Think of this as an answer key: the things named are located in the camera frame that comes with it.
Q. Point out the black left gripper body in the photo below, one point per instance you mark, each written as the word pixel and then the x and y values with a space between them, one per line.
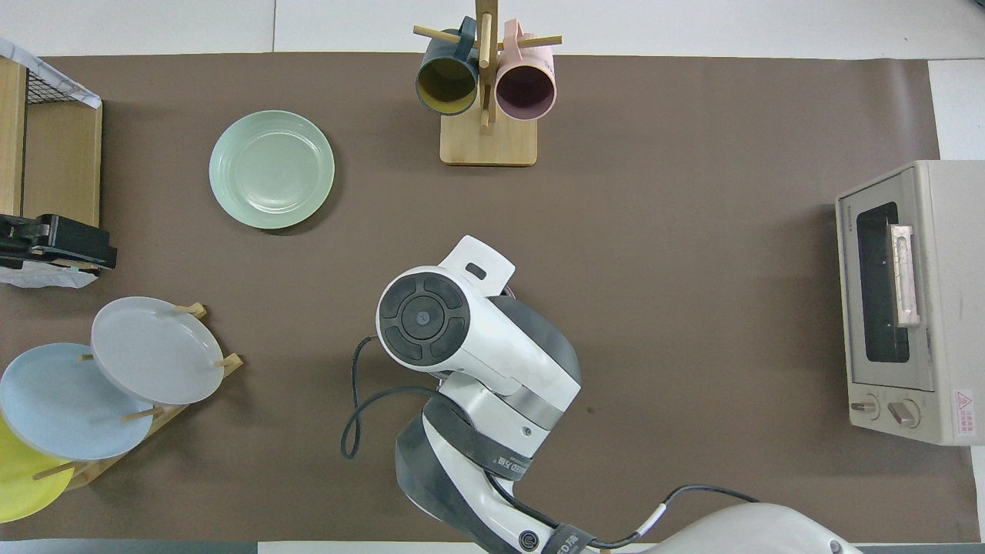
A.
pixel 15 242

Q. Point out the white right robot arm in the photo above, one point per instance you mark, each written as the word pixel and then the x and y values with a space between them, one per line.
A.
pixel 492 362

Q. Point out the grey plate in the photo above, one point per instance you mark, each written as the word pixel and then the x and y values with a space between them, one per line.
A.
pixel 154 350

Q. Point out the light blue plate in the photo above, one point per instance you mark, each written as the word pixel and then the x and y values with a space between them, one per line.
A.
pixel 61 404

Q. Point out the wooden plate rack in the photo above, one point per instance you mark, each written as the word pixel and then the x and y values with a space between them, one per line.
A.
pixel 165 419

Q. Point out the pale green plate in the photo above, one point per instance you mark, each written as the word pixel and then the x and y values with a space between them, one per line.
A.
pixel 269 169

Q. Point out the yellow plate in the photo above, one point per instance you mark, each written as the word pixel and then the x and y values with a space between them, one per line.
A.
pixel 19 485

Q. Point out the white checked cloth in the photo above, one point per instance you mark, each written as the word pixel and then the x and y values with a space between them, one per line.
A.
pixel 54 77

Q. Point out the dark teal mug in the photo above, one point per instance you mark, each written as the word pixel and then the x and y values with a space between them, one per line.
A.
pixel 446 81

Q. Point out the wooden mug tree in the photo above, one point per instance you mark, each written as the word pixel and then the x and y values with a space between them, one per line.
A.
pixel 489 142

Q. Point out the pink mug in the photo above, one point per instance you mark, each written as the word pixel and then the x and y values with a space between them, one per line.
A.
pixel 525 88

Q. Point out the brown table mat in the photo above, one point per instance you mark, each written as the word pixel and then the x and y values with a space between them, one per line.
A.
pixel 692 346

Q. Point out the beige toaster oven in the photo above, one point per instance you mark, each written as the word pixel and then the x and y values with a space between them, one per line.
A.
pixel 946 308

